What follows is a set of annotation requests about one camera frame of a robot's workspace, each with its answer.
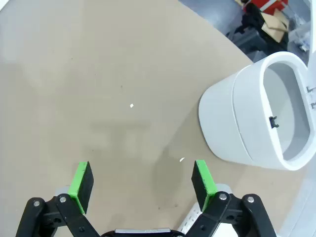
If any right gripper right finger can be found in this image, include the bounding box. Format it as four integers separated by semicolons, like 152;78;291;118
184;159;278;237

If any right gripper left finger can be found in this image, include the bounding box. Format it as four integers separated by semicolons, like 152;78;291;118
16;161;101;237

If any white round trash bin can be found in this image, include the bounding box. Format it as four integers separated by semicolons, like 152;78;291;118
198;51;316;171

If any brown cardboard piece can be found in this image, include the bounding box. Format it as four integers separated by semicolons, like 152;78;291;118
261;11;290;43

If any red bag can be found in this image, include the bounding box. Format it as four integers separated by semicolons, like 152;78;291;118
243;0;289;14

